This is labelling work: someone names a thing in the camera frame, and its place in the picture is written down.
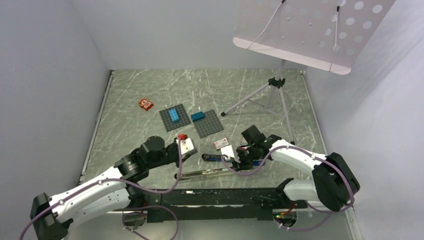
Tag red white staple box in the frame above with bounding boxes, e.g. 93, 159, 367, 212
213, 137, 230, 151

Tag beige silver stapler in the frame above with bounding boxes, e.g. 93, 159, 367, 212
174, 168, 232, 181

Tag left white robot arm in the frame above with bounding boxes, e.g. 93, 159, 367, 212
29, 134, 197, 240

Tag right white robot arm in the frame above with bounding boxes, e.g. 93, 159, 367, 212
234, 125, 361, 212

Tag left grey building baseplate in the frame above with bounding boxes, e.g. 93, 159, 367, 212
159, 104, 191, 132

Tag grey building baseplate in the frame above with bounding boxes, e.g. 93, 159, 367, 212
193, 109, 224, 139
159, 104, 191, 132

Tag right grey building baseplate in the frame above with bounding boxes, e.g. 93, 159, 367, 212
193, 109, 224, 139

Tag light blue building brick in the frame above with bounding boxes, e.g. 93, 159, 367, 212
168, 108, 180, 123

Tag dark teal building brick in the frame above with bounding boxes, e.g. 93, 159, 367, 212
190, 111, 205, 122

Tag red owl toy block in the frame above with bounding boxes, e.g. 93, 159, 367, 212
138, 98, 154, 111

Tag lavender music stand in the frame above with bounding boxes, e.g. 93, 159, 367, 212
221, 0, 394, 144

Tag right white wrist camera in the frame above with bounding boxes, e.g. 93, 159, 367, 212
220, 145, 235, 162

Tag black aluminium base frame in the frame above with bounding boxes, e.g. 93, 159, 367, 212
61, 188, 355, 229

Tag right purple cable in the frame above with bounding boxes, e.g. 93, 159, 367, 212
221, 145, 356, 232

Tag purple cable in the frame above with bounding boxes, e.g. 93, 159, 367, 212
221, 145, 356, 232
19, 135, 185, 240

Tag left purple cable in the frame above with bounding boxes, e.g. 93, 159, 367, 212
19, 135, 185, 240

